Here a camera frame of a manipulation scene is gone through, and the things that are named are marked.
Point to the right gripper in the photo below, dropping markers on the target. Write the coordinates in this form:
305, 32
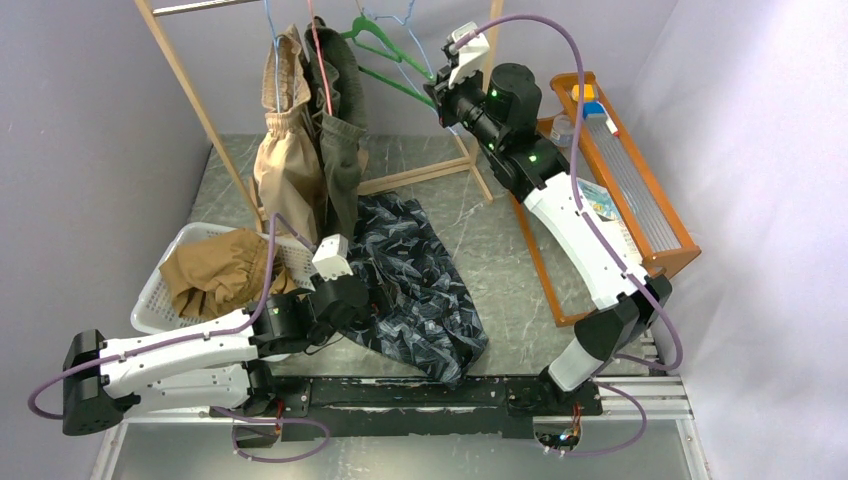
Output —
445, 95

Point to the white plastic laundry basket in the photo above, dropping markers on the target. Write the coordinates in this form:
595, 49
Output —
153, 312

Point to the brown shorts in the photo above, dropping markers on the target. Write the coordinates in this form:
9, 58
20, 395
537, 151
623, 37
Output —
215, 276

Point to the blue white box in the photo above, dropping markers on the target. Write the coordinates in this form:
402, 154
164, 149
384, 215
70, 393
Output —
595, 111

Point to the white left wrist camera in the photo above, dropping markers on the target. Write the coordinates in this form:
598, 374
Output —
330, 258

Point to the pink wire hanger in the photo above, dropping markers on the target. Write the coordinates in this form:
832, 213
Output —
320, 58

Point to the olive green shorts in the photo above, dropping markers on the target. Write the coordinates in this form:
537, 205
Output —
338, 135

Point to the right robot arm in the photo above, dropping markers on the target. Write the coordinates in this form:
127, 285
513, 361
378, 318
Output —
502, 117

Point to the wooden clothes rack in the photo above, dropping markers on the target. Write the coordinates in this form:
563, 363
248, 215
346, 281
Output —
467, 162

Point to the beige shorts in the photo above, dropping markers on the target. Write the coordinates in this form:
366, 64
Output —
287, 169

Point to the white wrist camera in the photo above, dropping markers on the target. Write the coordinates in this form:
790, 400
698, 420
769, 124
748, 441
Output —
467, 51
330, 258

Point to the green hanger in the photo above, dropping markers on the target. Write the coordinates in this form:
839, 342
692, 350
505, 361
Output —
392, 52

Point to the white red box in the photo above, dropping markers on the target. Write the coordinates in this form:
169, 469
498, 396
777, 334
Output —
630, 248

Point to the yellow sponge block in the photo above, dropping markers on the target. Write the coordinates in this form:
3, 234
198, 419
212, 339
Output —
587, 92

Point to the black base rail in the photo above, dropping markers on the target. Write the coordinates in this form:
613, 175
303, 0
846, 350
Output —
511, 406

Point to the orange wooden shelf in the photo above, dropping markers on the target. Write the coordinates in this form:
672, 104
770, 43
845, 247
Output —
663, 242

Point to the light blue wire hanger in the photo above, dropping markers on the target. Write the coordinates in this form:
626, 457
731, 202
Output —
418, 28

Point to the clear plastic jar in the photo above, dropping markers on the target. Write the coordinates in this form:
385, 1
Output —
562, 131

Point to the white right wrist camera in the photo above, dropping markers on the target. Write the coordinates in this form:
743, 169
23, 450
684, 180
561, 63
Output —
467, 51

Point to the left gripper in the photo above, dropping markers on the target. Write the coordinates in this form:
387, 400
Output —
377, 302

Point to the light blue oval package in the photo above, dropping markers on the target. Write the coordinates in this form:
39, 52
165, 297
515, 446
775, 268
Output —
600, 200

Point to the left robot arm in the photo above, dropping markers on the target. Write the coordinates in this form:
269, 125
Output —
219, 363

